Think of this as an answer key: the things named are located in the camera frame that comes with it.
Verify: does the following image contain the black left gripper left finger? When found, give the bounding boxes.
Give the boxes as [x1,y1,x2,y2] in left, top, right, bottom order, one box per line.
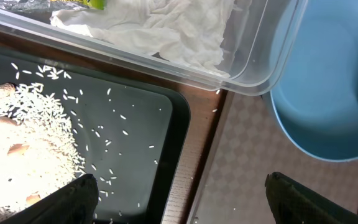
[0,174,99,224]

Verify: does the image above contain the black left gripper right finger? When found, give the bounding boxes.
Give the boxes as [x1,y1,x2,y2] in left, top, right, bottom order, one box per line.
[265,172,358,224]

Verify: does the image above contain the dark blue plate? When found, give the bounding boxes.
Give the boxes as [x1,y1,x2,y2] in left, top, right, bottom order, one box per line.
[263,0,358,162]

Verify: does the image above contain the white paper napkin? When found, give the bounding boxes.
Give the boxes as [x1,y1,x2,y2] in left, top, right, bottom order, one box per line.
[50,0,234,78]

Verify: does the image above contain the brown serving tray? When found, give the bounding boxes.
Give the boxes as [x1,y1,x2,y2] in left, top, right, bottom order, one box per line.
[187,93,358,223]

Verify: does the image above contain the pile of rice scraps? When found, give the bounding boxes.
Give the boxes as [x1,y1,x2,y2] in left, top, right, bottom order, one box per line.
[0,82,90,221]

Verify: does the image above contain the black tray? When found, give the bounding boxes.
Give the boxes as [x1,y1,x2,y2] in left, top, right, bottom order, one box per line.
[0,48,190,223]

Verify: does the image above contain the clear plastic bin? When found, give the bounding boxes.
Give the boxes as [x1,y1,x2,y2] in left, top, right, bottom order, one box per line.
[0,0,307,96]

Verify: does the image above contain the yellow green wrapper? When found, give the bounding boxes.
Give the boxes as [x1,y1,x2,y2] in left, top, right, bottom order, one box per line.
[50,0,105,10]

